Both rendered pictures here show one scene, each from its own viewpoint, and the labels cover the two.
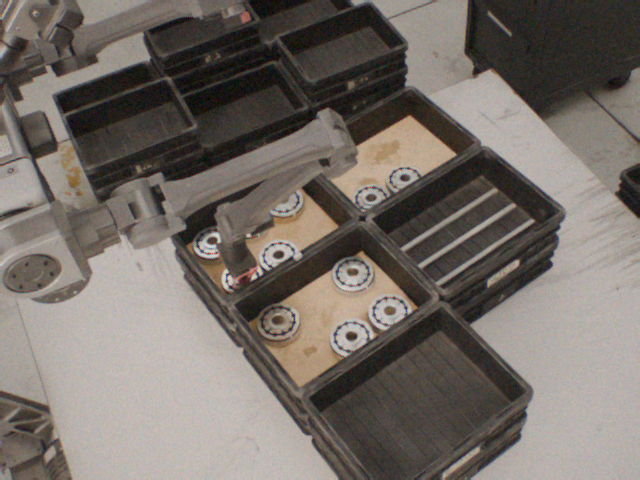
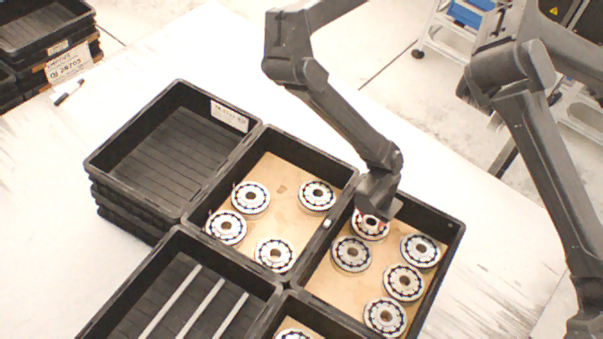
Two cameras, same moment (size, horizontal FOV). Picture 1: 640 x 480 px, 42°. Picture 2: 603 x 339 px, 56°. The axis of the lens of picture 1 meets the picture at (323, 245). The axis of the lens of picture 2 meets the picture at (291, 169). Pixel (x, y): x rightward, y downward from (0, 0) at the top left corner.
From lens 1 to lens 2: 187 cm
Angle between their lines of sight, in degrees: 72
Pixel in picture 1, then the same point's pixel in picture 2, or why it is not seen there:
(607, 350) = (17, 313)
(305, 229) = (347, 303)
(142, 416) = not seen: hidden behind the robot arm
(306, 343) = (287, 194)
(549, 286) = not seen: outside the picture
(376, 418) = (208, 156)
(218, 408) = not seen: hidden behind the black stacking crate
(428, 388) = (175, 186)
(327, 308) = (284, 228)
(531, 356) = (93, 286)
